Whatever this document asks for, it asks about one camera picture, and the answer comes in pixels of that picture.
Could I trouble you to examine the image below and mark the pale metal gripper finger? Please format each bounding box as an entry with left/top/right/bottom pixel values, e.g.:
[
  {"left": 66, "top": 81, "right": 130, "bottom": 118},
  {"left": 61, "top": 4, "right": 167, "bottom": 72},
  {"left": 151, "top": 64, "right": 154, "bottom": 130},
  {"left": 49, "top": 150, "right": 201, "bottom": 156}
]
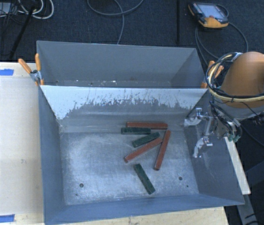
[
  {"left": 183, "top": 107, "right": 204, "bottom": 128},
  {"left": 192, "top": 136, "right": 214, "bottom": 159}
]

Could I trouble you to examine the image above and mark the red-brown flat block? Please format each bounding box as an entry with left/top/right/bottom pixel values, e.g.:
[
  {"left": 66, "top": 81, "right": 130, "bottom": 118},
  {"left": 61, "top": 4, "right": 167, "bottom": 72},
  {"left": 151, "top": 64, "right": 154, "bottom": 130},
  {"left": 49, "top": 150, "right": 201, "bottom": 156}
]
[
  {"left": 123, "top": 137, "right": 163, "bottom": 164},
  {"left": 153, "top": 129, "right": 171, "bottom": 171},
  {"left": 125, "top": 121, "right": 169, "bottom": 130}
]

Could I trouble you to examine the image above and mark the dark green flat block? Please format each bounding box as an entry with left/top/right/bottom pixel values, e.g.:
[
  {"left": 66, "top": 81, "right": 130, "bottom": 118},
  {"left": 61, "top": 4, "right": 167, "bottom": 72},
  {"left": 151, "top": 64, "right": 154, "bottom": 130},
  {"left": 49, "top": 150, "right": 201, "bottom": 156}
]
[
  {"left": 120, "top": 127, "right": 152, "bottom": 135},
  {"left": 133, "top": 163, "right": 156, "bottom": 195},
  {"left": 131, "top": 132, "right": 161, "bottom": 148}
]

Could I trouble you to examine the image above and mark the grey metal bin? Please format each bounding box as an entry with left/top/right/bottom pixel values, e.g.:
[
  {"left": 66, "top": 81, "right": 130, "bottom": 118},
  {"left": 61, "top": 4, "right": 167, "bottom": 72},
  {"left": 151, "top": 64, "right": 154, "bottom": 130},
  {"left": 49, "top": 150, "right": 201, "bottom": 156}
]
[{"left": 36, "top": 40, "right": 245, "bottom": 225}]

